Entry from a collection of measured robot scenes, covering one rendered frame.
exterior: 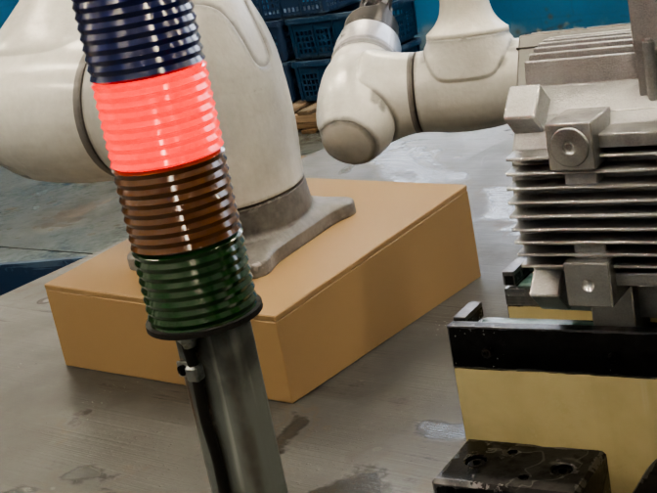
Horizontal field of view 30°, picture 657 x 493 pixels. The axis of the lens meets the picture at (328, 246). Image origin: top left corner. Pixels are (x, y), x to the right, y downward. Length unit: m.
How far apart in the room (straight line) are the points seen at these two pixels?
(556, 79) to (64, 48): 0.63
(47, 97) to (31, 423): 0.33
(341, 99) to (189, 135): 0.89
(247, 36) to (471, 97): 0.39
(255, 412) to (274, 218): 0.55
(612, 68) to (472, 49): 0.70
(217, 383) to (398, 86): 0.89
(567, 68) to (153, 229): 0.31
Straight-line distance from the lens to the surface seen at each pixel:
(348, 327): 1.16
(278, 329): 1.08
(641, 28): 0.78
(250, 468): 0.68
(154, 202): 0.62
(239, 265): 0.64
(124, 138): 0.62
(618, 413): 0.85
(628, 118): 0.78
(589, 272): 0.78
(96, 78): 0.62
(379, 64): 1.53
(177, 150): 0.61
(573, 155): 0.76
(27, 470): 1.12
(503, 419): 0.88
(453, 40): 1.49
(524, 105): 0.79
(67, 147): 1.28
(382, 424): 1.04
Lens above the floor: 1.24
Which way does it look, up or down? 17 degrees down
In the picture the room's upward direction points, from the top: 11 degrees counter-clockwise
